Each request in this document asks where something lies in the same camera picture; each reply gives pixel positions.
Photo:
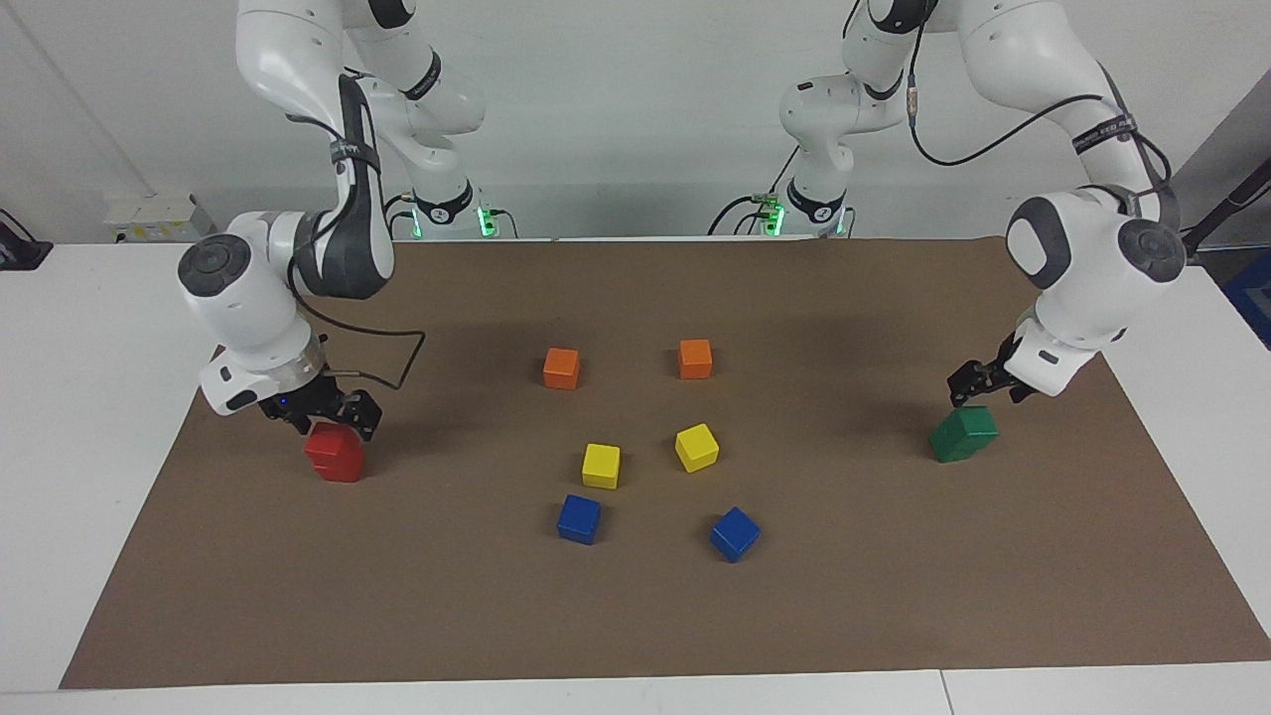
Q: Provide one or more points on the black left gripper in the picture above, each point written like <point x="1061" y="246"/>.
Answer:
<point x="988" y="374"/>

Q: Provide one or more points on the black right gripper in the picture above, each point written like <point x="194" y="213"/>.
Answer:
<point x="318" y="399"/>

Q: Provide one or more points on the red cube block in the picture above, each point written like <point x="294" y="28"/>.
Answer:
<point x="341" y="471"/>
<point x="333" y="441"/>

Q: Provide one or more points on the green cube block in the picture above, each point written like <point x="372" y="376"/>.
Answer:
<point x="975" y="424"/>
<point x="948" y="449"/>

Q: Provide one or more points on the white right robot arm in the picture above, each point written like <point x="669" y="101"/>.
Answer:
<point x="258" y="288"/>

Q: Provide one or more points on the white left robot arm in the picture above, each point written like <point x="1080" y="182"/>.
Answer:
<point x="1082" y="268"/>

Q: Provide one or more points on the orange cube block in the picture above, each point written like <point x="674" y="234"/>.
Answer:
<point x="561" y="368"/>
<point x="695" y="358"/>

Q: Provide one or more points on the blue cube block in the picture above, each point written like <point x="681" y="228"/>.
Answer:
<point x="579" y="518"/>
<point x="734" y="533"/>

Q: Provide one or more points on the yellow cube block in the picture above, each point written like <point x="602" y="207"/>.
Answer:
<point x="696" y="447"/>
<point x="601" y="466"/>

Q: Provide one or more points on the blue crate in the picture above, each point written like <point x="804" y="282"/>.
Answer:
<point x="1253" y="298"/>

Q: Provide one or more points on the black stand pole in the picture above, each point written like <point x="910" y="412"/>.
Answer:
<point x="1221" y="214"/>

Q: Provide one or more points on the brown paper table mat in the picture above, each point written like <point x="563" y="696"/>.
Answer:
<point x="635" y="616"/>

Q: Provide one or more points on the black clamp base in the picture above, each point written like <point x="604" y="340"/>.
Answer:
<point x="20" y="248"/>

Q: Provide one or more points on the white wall socket box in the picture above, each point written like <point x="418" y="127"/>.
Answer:
<point x="149" y="216"/>

